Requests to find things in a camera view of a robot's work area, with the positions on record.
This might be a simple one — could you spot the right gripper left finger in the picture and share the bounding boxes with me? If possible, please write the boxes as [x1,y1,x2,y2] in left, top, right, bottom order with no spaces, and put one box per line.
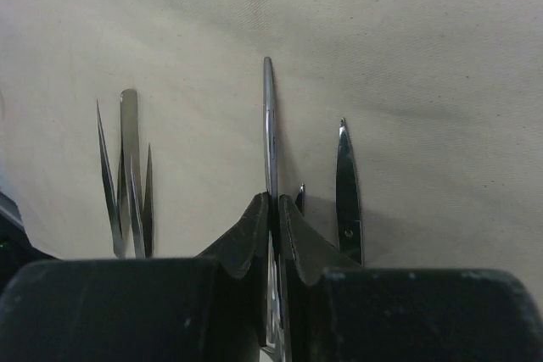
[1,193,269,361]

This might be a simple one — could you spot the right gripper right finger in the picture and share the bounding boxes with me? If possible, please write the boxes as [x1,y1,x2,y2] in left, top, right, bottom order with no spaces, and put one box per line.
[279,196,542,361]

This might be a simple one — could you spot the steel clamp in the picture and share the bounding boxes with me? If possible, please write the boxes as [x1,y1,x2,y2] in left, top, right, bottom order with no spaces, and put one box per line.
[263,57,287,361]

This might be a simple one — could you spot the steel forceps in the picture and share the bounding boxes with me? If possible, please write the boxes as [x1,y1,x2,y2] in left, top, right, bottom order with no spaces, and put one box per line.
[335,118,364,265]

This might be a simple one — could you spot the steel tweezers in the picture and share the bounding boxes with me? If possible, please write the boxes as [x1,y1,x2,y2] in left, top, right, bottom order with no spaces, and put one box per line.
[118,89,146,259]
[97,112,154,259]

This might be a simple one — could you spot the steel scissors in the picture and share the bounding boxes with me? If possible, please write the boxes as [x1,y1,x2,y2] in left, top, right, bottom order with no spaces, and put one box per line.
[294,183,305,216]

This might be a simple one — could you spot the beige cloth wrap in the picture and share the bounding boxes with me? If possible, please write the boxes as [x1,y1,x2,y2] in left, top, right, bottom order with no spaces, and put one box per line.
[1,0,542,285]

